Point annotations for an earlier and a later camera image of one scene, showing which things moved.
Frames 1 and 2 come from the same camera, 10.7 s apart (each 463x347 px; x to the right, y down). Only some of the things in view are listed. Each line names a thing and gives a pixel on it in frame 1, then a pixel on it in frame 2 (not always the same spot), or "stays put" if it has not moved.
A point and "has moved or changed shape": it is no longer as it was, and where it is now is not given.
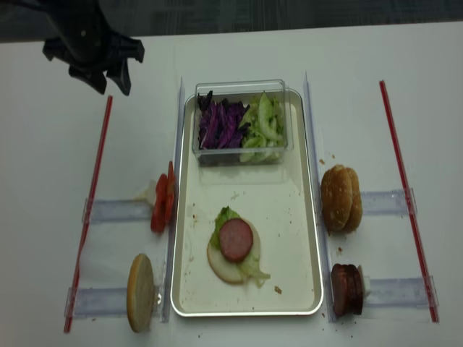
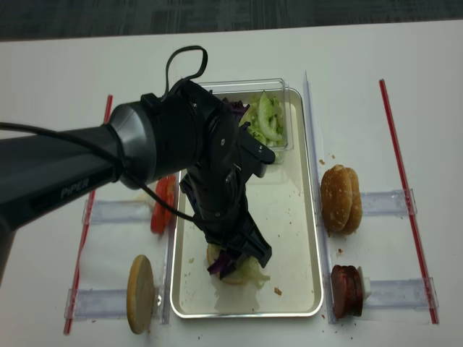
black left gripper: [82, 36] → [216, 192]
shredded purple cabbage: [219, 123] has moved or changed shape
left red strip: [71, 309] stays put
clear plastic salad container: [241, 122] stays put
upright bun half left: [140, 293] stays put
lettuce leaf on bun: [250, 268] stays put
